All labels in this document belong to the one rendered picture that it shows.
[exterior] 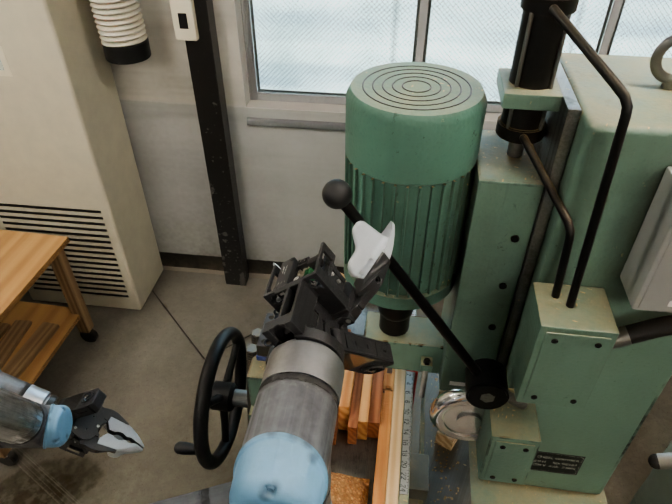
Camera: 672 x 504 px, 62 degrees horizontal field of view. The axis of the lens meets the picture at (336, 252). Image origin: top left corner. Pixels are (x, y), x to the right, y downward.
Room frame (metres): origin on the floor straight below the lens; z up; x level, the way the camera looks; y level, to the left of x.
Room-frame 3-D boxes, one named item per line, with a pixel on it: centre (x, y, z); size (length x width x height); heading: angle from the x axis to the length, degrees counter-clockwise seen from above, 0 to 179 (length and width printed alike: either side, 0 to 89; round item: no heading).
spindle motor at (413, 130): (0.67, -0.10, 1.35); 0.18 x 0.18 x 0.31
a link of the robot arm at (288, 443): (0.26, 0.04, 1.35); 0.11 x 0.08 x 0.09; 172
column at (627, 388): (0.63, -0.39, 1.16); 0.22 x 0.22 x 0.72; 82
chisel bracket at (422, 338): (0.66, -0.12, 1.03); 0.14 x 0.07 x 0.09; 82
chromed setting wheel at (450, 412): (0.53, -0.21, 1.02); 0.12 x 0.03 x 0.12; 82
